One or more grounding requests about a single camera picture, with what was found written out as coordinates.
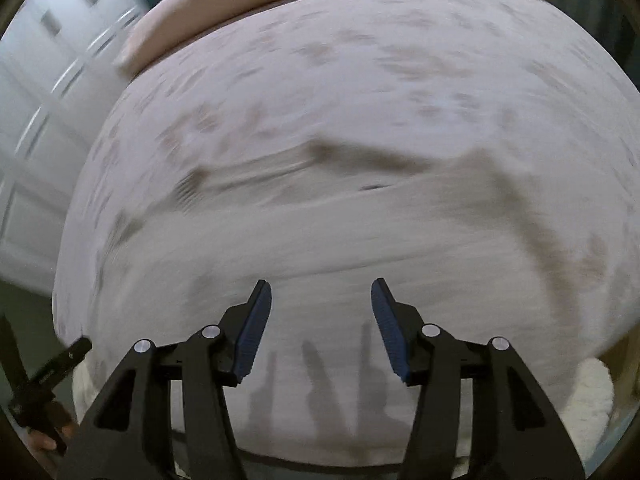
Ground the person's left hand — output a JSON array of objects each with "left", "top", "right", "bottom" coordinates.
[{"left": 27, "top": 422, "right": 80, "bottom": 455}]

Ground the white panelled wardrobe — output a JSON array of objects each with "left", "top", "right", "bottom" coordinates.
[{"left": 0, "top": 0, "right": 166, "bottom": 306}]

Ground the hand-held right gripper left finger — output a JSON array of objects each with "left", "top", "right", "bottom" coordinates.
[{"left": 59, "top": 279, "right": 273, "bottom": 480}]

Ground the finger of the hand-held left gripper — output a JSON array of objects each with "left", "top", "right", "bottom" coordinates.
[{"left": 9, "top": 337, "right": 95, "bottom": 414}]

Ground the bed with floral sheet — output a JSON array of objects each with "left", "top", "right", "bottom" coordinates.
[{"left": 52, "top": 0, "right": 640, "bottom": 466}]

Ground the cream fluffy fleece cloth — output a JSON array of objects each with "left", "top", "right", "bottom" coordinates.
[{"left": 72, "top": 357, "right": 617, "bottom": 480}]

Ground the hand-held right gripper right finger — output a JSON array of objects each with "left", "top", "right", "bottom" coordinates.
[{"left": 370, "top": 277, "right": 587, "bottom": 480}]

